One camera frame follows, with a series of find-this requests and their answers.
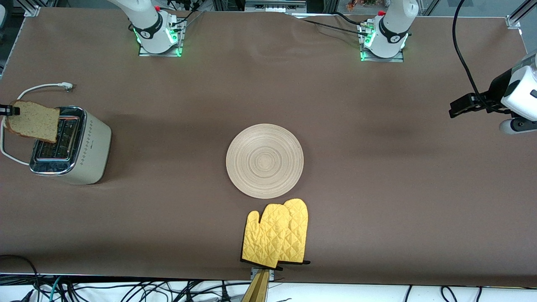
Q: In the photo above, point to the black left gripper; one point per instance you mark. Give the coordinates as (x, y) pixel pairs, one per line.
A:
(495, 90)

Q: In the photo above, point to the slice of brown bread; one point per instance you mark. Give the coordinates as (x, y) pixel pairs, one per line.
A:
(35, 121)

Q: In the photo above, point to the round wooden plate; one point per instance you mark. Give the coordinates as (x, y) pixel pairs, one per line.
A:
(264, 161)

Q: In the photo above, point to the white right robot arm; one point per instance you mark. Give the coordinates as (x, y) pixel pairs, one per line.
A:
(147, 25)

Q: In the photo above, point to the cream and chrome toaster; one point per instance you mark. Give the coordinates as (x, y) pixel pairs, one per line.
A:
(94, 147)

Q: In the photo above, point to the brown table cover sheet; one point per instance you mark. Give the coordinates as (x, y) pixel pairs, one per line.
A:
(268, 84)

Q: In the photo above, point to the yellow quilted oven mitt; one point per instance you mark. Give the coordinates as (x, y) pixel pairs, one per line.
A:
(298, 226)
(264, 239)

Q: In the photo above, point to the grey metal box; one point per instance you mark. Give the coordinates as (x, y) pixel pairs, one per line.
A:
(275, 5)

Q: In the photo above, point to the aluminium frame post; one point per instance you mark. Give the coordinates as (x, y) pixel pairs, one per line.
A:
(32, 8)
(518, 19)

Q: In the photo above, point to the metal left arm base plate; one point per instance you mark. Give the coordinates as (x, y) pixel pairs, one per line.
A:
(396, 60)

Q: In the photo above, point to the small metal clamp bracket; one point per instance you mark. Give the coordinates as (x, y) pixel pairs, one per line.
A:
(272, 274)

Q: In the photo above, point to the wooden camera stand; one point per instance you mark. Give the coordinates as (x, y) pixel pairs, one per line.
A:
(256, 291)

